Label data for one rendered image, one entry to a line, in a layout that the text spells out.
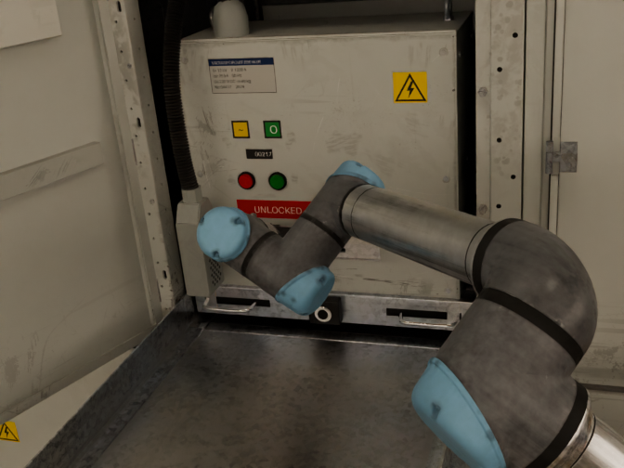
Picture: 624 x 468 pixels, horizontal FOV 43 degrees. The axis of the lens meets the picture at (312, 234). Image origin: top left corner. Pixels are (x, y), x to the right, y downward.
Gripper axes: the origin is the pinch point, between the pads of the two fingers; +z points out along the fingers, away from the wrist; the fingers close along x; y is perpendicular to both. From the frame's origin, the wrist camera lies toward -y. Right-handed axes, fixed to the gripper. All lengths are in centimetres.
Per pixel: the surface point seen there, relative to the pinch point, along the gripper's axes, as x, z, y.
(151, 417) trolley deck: -28.6, -14.9, -15.9
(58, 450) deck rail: -32.6, -30.6, -22.3
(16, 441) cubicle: -43, 24, -70
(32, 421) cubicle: -38, 21, -64
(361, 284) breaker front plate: -3.9, 8.7, 11.8
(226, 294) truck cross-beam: -7.4, 9.3, -15.1
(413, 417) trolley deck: -24.8, -8.4, 25.7
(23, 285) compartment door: -8.8, -19.8, -39.5
